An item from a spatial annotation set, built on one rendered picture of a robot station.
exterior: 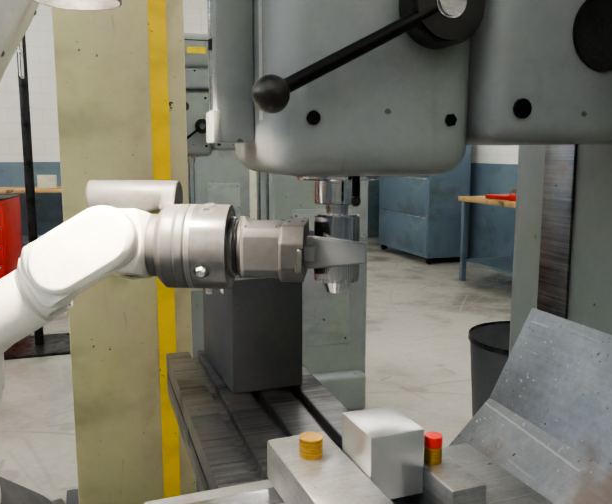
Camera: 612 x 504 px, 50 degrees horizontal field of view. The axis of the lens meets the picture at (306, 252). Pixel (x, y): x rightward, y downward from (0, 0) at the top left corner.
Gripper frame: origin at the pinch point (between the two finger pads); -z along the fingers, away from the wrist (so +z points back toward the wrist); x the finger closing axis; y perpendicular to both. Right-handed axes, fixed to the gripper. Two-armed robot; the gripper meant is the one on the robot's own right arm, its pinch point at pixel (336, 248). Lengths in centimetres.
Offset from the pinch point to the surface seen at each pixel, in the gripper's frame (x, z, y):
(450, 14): -10.7, -9.1, -21.2
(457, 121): -6.4, -10.7, -12.8
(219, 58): -6.3, 10.9, -18.2
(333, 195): -2.4, 0.4, -5.7
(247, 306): 33.7, 14.1, 14.5
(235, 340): 32.9, 15.9, 19.8
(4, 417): 243, 168, 125
